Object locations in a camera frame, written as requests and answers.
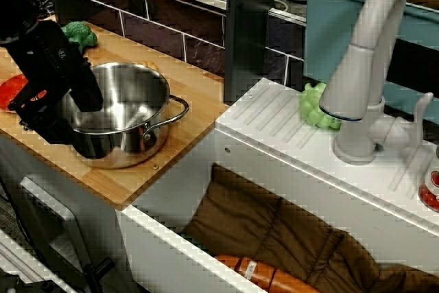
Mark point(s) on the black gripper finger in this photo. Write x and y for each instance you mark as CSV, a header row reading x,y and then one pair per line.
x,y
87,90
48,121

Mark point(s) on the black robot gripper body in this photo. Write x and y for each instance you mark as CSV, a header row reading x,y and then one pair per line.
x,y
48,63

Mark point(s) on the stainless steel pot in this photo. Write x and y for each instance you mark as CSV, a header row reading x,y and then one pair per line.
x,y
130,101

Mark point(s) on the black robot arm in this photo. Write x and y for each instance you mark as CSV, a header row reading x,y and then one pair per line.
x,y
17,1

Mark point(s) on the green toy broccoli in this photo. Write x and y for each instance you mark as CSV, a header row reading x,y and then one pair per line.
x,y
80,34

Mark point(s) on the red plastic plate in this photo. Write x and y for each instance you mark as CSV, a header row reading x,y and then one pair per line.
x,y
10,92

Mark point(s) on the dark grey oven door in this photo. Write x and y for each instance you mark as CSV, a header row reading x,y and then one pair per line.
x,y
51,217

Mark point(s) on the wooden countertop board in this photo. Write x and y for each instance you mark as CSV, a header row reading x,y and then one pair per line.
x,y
192,90

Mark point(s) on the white toy sink unit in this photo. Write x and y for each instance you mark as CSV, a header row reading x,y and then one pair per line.
x,y
267,155

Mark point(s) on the brown cloth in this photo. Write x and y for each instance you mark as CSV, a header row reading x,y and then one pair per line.
x,y
260,217

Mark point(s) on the green toy grapes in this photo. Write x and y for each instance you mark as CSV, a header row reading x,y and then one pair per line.
x,y
312,107

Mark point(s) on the teal plastic bin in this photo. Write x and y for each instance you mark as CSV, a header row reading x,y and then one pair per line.
x,y
329,32

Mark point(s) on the orange toy sausage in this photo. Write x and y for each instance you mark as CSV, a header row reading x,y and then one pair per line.
x,y
260,270

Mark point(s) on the grey toy faucet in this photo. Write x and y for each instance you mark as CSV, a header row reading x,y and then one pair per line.
x,y
367,66

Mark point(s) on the grey faucet lever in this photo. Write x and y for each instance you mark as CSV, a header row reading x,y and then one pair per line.
x,y
416,118

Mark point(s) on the red tomato can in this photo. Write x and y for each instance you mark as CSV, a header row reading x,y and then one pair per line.
x,y
430,193

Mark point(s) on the white metal rail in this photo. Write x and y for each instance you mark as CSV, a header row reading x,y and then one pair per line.
x,y
24,258

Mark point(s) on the black vertical post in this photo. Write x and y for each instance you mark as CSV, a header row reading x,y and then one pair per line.
x,y
245,32

